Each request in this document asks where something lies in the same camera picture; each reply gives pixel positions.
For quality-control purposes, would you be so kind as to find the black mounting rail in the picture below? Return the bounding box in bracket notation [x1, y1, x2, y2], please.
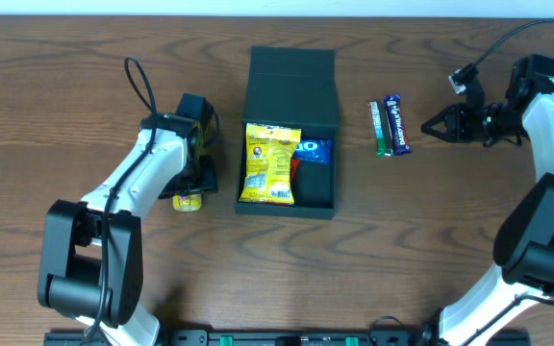
[42, 330, 532, 346]

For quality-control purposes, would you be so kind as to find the dark green gift box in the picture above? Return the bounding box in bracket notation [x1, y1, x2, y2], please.
[235, 46, 340, 220]

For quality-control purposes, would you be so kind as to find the yellow candy bag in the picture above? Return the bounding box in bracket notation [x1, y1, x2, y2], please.
[239, 123, 301, 205]

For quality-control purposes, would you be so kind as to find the blue Oreo cookie pack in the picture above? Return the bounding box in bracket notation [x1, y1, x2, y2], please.
[292, 139, 332, 163]

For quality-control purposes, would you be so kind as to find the yellow Mentos bottle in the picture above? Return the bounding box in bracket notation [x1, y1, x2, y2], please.
[172, 194, 202, 212]

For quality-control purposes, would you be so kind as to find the green white chocolate bar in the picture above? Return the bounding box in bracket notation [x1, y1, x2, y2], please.
[368, 100, 392, 157]

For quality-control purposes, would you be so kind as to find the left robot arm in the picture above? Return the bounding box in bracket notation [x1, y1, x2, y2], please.
[37, 94, 218, 345]

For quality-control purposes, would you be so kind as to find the Dairy Milk chocolate bar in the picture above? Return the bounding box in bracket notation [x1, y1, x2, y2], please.
[384, 94, 411, 156]

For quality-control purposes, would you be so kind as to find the red Hacks candy bag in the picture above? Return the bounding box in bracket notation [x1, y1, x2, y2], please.
[290, 159, 301, 182]

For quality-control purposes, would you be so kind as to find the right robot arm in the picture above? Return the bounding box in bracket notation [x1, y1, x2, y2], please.
[416, 54, 554, 345]

